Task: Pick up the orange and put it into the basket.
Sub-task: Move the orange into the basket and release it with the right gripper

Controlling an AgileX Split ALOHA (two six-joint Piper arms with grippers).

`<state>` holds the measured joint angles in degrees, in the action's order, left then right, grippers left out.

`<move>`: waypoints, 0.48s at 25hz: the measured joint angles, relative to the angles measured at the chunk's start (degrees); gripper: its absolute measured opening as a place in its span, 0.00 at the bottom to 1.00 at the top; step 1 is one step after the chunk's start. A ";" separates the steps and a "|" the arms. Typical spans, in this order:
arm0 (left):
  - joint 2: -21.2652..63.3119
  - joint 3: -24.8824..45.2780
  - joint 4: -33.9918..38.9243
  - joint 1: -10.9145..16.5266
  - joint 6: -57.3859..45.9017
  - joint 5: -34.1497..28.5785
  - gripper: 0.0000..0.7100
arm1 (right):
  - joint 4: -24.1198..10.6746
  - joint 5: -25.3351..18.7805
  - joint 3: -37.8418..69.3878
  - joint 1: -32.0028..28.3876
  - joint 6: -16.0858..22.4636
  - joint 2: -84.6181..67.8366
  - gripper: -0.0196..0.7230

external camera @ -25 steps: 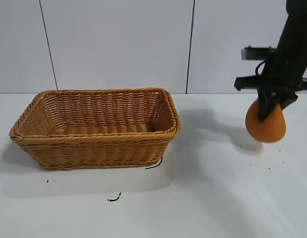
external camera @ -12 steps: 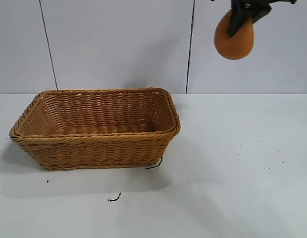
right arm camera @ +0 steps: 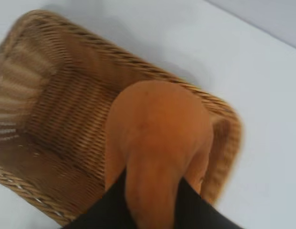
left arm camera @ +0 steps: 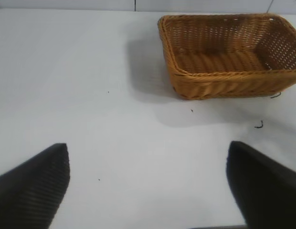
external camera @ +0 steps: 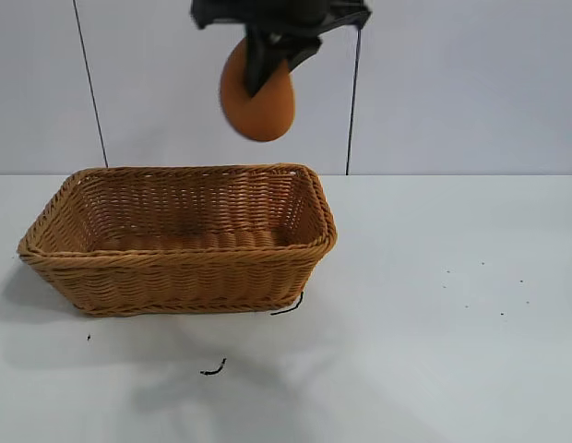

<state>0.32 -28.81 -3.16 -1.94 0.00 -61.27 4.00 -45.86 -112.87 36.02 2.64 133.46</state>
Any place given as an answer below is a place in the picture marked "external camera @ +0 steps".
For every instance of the woven wicker rectangular basket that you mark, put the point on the woven wicker rectangular basket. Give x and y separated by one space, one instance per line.
175 277

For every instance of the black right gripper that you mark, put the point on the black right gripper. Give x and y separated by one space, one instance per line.
277 11

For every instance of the small black thread scrap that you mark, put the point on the small black thread scrap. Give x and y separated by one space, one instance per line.
214 370
286 310

